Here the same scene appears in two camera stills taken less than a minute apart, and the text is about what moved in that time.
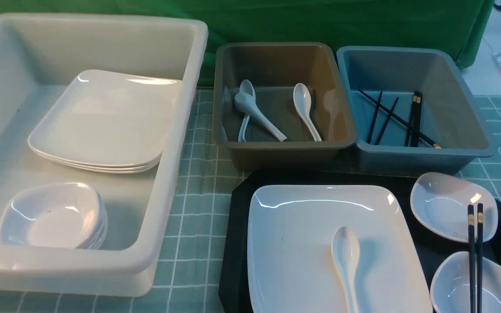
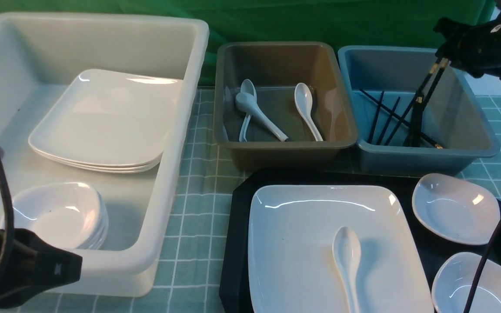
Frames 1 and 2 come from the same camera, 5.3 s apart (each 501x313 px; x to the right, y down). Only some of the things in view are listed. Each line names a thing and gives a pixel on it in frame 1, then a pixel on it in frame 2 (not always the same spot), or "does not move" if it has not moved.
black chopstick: (471, 258) → (407, 111)
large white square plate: (291, 230) does not move
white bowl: (441, 201) does not move
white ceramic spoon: (345, 246) does not move
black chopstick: (480, 258) → (414, 138)
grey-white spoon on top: (246, 102) does not move
